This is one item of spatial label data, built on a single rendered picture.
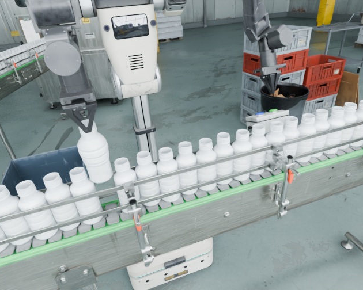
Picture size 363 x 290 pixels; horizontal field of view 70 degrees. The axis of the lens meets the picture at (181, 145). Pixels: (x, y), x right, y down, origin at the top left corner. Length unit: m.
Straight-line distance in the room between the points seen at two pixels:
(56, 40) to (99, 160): 0.29
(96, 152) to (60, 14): 0.29
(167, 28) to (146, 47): 8.97
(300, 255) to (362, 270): 0.34
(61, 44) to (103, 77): 3.88
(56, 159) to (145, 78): 0.56
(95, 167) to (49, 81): 4.05
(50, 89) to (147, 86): 3.58
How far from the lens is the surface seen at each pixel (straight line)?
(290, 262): 1.94
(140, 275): 1.62
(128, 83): 1.20
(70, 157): 1.33
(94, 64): 4.34
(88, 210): 0.74
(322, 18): 10.70
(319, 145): 0.99
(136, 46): 1.18
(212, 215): 0.84
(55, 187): 0.71
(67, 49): 0.49
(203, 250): 1.63
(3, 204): 0.75
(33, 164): 1.36
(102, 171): 0.68
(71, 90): 0.58
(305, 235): 2.11
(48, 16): 0.56
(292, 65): 3.24
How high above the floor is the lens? 1.53
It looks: 31 degrees down
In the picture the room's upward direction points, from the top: 5 degrees counter-clockwise
